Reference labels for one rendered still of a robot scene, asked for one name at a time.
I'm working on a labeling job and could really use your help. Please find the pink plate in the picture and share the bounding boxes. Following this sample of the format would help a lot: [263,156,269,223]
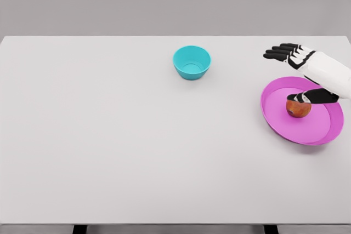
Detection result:
[260,76,344,146]

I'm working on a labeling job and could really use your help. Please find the blue bowl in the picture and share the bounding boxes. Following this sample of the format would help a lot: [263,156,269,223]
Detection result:
[172,45,212,81]

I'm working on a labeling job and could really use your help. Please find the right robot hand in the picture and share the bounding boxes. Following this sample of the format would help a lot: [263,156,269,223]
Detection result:
[263,43,351,105]

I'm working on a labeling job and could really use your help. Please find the red apple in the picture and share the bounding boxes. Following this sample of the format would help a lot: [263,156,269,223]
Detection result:
[286,99,313,118]

